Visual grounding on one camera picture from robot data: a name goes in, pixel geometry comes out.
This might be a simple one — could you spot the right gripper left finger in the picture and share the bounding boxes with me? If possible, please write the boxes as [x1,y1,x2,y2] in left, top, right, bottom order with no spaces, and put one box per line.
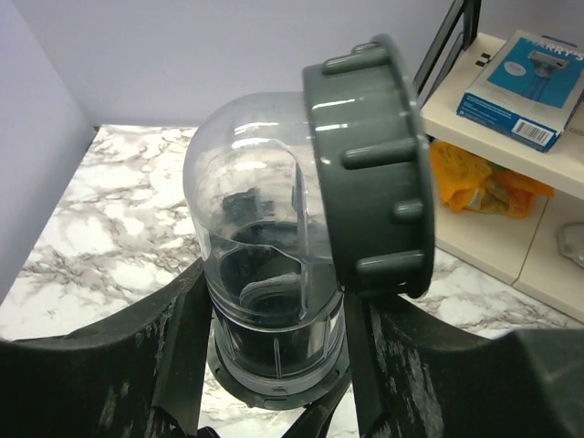
[1,261,211,437]

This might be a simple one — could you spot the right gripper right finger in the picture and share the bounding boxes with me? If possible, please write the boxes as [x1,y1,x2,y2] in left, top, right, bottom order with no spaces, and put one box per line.
[344,293,583,437]

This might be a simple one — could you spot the clear plastic pipe fitting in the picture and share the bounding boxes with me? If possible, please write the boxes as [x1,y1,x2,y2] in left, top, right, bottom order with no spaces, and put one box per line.
[182,34,434,411]

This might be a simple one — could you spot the cream tiered shelf rack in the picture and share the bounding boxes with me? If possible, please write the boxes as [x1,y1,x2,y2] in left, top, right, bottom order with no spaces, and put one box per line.
[415,1,583,319]

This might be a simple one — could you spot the orange snack bag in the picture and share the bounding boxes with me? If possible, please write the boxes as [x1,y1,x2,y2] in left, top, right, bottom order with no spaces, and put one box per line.
[430,141,555,218]

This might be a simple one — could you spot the grey flat pouch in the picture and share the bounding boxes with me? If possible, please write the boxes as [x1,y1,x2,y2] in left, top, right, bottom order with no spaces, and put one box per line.
[557,223,584,268]

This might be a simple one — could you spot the blue product box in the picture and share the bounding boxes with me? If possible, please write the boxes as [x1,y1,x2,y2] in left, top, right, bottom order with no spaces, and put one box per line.
[456,30,583,152]

